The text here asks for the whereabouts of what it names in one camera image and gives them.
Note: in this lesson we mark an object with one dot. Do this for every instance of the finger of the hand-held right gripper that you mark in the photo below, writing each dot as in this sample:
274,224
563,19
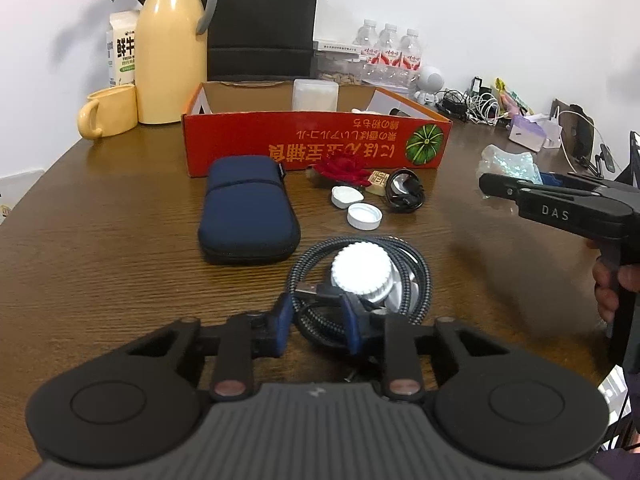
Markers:
555,178
500,187

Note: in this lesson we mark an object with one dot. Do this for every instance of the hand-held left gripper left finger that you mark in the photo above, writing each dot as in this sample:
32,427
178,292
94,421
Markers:
283,322

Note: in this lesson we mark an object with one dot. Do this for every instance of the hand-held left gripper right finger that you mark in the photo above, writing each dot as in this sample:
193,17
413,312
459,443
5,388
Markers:
352,327

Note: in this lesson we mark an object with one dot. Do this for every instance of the iridescent crinkled bag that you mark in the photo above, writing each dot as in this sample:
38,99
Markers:
510,162

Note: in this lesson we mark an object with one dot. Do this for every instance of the white ridged round jar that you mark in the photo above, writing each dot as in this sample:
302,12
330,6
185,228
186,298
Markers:
360,270

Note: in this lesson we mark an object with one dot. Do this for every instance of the navy zip pouch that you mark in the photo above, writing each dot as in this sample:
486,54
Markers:
245,210

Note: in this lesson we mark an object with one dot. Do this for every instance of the red cardboard box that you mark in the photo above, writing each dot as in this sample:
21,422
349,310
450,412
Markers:
300,140

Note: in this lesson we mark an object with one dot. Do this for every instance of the clear cotton swab box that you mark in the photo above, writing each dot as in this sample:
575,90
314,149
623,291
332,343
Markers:
315,95

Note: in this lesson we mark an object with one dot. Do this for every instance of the person's right hand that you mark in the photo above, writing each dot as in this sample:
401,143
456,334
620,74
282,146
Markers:
605,290

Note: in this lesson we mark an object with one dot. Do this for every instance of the purple tissue pack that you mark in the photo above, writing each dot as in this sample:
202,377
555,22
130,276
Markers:
525,132

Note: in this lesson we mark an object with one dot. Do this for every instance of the colourful snack packet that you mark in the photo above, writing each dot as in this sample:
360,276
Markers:
510,97

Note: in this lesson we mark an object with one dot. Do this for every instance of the black and white charger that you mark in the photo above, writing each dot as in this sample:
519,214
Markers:
478,85

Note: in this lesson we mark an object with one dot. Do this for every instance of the white bottle cap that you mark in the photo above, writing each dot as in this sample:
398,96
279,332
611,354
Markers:
345,196
364,216

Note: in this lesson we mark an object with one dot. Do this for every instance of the small wooden stamp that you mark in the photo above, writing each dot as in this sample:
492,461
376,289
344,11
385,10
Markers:
378,182

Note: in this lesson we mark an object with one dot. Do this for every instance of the white robot figure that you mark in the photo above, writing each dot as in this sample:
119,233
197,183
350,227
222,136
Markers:
431,80

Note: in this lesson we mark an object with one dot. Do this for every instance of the red fabric rose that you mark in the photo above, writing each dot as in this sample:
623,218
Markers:
345,170

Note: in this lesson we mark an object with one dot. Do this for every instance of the clear water bottle red label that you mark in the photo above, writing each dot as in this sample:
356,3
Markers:
366,50
389,55
410,57

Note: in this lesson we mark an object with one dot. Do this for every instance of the clear container of nuts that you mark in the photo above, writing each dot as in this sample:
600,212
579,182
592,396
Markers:
340,72

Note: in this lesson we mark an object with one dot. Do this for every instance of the flat white box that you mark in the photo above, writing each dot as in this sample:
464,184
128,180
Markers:
340,46

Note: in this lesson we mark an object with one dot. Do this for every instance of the yellow mug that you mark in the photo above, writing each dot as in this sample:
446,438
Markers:
112,110

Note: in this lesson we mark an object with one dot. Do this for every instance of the yellow thermos jug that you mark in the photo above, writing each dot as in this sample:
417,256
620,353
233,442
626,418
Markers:
170,60

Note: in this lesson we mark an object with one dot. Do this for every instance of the black paper bag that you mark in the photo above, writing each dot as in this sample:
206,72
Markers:
265,20

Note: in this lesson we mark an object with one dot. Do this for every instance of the white milk carton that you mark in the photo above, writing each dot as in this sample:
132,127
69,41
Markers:
122,50

